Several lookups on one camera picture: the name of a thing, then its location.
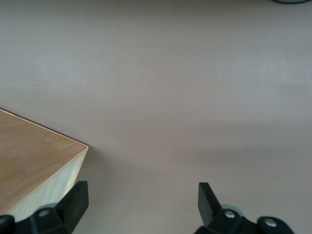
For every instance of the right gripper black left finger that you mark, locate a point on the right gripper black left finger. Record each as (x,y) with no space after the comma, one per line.
(70,209)

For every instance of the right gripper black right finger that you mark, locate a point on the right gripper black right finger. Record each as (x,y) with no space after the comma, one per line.
(214,219)

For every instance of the light wooden drawer cabinet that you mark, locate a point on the light wooden drawer cabinet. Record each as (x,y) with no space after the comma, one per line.
(29,151)

